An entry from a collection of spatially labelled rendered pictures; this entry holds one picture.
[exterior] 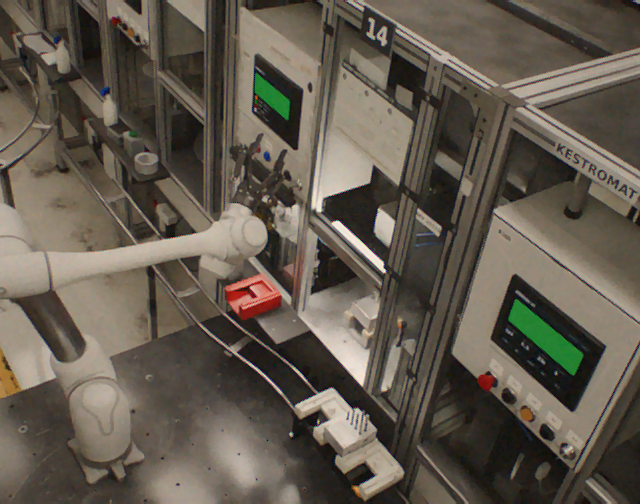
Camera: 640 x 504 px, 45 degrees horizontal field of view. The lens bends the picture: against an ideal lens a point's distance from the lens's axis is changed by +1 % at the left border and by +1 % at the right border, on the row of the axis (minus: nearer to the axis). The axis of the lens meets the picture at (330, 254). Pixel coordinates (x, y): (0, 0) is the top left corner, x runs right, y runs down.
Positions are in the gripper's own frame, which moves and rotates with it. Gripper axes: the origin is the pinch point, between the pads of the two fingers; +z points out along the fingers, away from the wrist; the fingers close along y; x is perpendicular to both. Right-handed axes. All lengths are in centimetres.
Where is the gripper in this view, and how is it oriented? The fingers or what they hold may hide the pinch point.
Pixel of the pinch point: (269, 149)
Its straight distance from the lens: 225.3
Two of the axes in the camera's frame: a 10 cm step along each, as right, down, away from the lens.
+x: -5.4, 0.8, 8.4
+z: 3.6, -8.8, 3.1
